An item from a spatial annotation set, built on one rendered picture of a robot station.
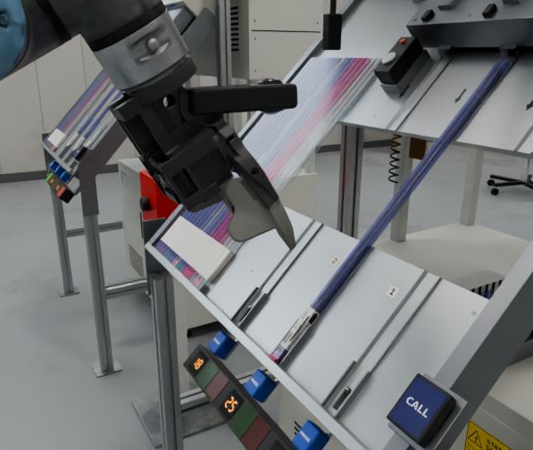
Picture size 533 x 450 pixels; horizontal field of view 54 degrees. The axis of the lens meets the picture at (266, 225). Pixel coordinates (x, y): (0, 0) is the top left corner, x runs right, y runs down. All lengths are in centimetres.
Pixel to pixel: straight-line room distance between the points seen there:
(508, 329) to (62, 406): 156
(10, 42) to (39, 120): 481
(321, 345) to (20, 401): 147
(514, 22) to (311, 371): 51
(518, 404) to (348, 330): 31
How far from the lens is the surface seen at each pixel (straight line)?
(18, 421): 189
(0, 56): 31
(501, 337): 56
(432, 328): 58
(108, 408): 185
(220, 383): 74
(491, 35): 82
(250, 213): 50
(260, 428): 66
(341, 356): 62
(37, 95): 511
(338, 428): 56
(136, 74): 47
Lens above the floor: 109
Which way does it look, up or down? 18 degrees down
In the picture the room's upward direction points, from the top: straight up
